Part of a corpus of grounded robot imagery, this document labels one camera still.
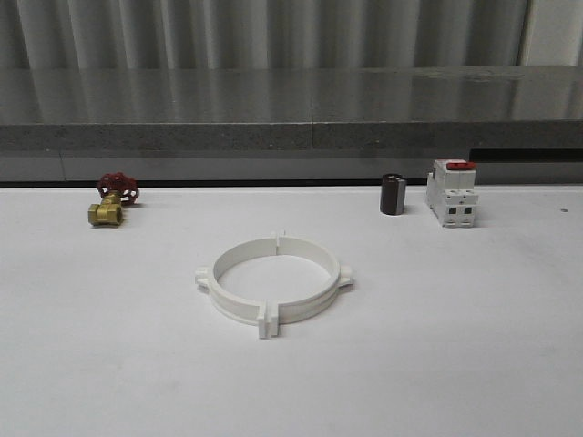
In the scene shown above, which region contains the grey stone counter ledge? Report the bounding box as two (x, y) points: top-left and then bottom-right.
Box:
(1, 66), (582, 187)

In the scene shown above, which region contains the white half pipe clamp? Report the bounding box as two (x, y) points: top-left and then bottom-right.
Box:
(256, 236), (353, 337)
(195, 235), (279, 339)

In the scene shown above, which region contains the white circuit breaker red switch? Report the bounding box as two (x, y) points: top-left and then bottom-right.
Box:
(425, 159), (478, 228)

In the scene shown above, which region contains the brass valve red handwheel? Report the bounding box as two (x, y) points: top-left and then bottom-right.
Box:
(87, 172), (139, 226)

